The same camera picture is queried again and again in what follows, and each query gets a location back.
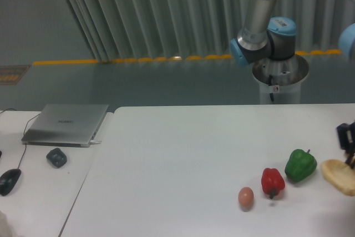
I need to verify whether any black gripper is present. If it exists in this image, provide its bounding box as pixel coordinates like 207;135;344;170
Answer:
336;122;355;168

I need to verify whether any triangular bread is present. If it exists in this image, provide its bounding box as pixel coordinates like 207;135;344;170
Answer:
321;159;354;196

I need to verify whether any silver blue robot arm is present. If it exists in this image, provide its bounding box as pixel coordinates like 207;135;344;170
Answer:
230;0;310;104

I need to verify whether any green bell pepper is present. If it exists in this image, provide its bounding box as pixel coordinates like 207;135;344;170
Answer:
285;149;318;183

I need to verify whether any red bell pepper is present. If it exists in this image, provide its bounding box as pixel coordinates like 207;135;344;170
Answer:
261;168;285;199

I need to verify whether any brown egg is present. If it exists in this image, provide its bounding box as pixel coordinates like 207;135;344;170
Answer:
238;187;254;209

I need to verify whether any white usb dongle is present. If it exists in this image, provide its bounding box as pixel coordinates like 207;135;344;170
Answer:
90;140;102;145

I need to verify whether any grey pleated curtain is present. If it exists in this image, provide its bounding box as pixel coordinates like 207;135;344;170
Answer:
66;0;354;62

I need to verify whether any small black case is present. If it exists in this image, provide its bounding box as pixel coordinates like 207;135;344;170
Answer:
46;148;67;169

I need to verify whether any silver closed laptop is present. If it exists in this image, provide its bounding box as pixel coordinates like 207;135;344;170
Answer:
22;104;109;147

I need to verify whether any black computer mouse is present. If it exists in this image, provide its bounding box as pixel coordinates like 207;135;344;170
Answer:
1;168;22;196

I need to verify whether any black pedestal cable with tag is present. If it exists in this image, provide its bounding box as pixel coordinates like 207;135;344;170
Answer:
267;73;280;104

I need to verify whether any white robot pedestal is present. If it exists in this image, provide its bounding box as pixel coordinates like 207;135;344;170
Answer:
252;54;310;104

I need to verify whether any thin black mouse cable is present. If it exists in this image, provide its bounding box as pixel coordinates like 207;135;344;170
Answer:
0;108;42;170

